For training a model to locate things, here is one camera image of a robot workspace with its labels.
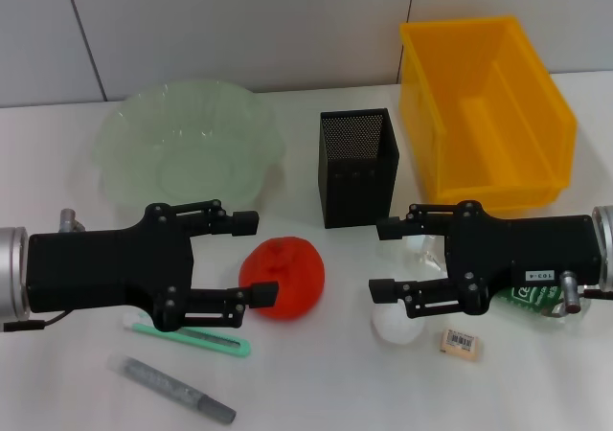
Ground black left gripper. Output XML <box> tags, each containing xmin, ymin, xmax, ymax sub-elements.
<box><xmin>27</xmin><ymin>199</ymin><xmax>261</xmax><ymax>330</ymax></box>

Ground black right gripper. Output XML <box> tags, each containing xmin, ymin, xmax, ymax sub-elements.
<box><xmin>368</xmin><ymin>199</ymin><xmax>599</xmax><ymax>319</ymax></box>

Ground white paper ball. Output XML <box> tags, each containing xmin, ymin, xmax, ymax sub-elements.
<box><xmin>371</xmin><ymin>306</ymin><xmax>425</xmax><ymax>346</ymax></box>

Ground clear green-label water bottle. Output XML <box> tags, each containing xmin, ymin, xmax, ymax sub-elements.
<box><xmin>401</xmin><ymin>232</ymin><xmax>593</xmax><ymax>325</ymax></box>

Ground green utility knife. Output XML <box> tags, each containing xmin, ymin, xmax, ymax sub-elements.
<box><xmin>122</xmin><ymin>313</ymin><xmax>253</xmax><ymax>359</ymax></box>

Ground black mesh pen holder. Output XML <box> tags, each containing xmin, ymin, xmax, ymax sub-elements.
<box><xmin>315</xmin><ymin>108</ymin><xmax>400</xmax><ymax>230</ymax></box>

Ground pale green glass fruit plate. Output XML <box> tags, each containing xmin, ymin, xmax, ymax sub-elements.
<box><xmin>91</xmin><ymin>79</ymin><xmax>287</xmax><ymax>210</ymax></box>

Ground beige eraser with barcode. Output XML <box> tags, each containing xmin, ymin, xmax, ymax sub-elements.
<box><xmin>439</xmin><ymin>328</ymin><xmax>485</xmax><ymax>361</ymax></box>

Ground grey marker pen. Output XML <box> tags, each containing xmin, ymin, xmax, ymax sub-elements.
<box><xmin>107</xmin><ymin>352</ymin><xmax>237</xmax><ymax>425</ymax></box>

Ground yellow plastic bin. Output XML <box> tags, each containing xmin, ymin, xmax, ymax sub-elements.
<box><xmin>399</xmin><ymin>15</ymin><xmax>579</xmax><ymax>216</ymax></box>

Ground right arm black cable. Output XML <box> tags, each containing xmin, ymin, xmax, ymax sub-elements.
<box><xmin>560</xmin><ymin>270</ymin><xmax>613</xmax><ymax>313</ymax></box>

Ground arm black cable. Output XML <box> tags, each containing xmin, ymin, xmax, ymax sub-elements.
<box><xmin>0</xmin><ymin>208</ymin><xmax>83</xmax><ymax>334</ymax></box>
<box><xmin>560</xmin><ymin>270</ymin><xmax>613</xmax><ymax>313</ymax></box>

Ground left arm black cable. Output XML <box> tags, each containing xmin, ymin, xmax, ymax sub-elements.
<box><xmin>0</xmin><ymin>208</ymin><xmax>83</xmax><ymax>334</ymax></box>

